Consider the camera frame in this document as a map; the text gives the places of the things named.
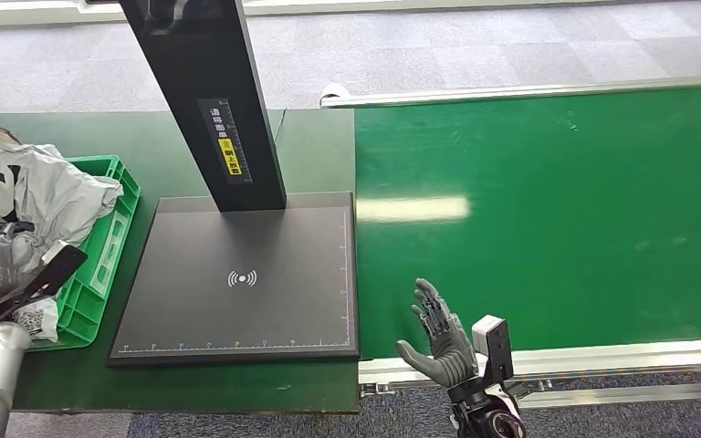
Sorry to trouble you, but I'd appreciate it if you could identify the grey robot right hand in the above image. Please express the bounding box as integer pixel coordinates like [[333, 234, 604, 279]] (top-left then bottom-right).
[[394, 276, 480, 390]]

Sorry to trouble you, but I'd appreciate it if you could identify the white package with red print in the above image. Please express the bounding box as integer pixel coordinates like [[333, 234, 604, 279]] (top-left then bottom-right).
[[0, 123, 126, 344]]

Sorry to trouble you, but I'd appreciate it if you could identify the green conveyor belt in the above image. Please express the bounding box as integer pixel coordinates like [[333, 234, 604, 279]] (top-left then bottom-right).
[[353, 83, 701, 362]]

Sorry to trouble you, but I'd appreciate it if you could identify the white conveyor roller cap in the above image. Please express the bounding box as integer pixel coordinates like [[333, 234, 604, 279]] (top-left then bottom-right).
[[319, 82, 351, 108]]

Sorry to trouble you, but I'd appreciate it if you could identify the green plastic crate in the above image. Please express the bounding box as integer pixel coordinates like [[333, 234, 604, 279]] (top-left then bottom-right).
[[26, 154, 142, 354]]

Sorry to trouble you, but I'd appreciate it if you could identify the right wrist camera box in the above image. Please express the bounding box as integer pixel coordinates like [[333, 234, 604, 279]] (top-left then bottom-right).
[[470, 313, 516, 390]]

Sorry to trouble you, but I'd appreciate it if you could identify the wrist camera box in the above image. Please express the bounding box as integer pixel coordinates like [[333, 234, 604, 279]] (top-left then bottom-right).
[[0, 239, 89, 349], [470, 313, 516, 390]]

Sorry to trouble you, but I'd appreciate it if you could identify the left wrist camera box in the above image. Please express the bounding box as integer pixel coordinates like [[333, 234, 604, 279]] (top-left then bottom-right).
[[0, 239, 89, 349]]

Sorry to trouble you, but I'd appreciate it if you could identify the wide aluminium conveyor rail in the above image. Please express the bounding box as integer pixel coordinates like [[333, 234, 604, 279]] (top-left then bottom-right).
[[357, 337, 701, 410]]

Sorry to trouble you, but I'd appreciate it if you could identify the black scanner base plate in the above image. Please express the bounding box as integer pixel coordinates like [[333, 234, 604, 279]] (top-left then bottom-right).
[[106, 191, 361, 368]]

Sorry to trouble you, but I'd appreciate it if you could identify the thin aluminium conveyor rail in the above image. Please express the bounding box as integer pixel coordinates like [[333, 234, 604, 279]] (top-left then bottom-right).
[[319, 73, 701, 110]]

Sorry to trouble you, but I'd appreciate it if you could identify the black scanner post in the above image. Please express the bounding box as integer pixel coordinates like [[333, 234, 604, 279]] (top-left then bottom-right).
[[118, 0, 288, 214]]

